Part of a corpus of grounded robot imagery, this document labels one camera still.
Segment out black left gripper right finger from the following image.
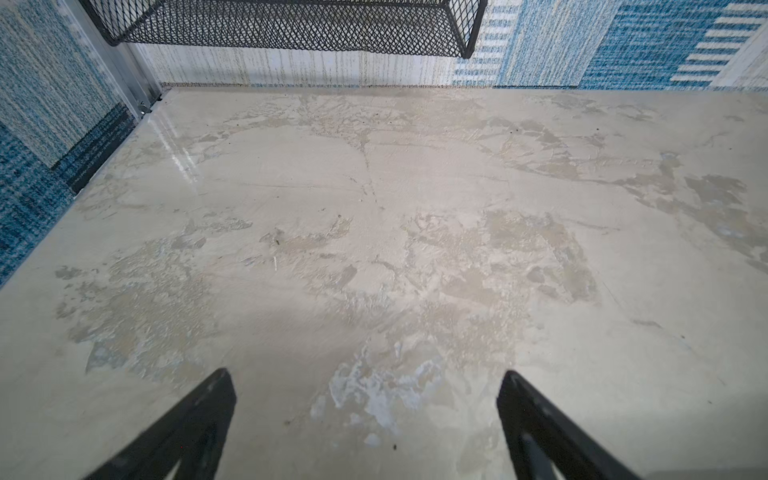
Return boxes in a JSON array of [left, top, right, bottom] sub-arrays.
[[496, 370, 637, 480]]

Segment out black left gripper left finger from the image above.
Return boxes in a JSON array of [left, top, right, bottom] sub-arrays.
[[86, 368, 237, 479]]

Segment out black mesh wire shelf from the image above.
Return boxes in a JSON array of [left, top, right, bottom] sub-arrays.
[[81, 0, 487, 59]]

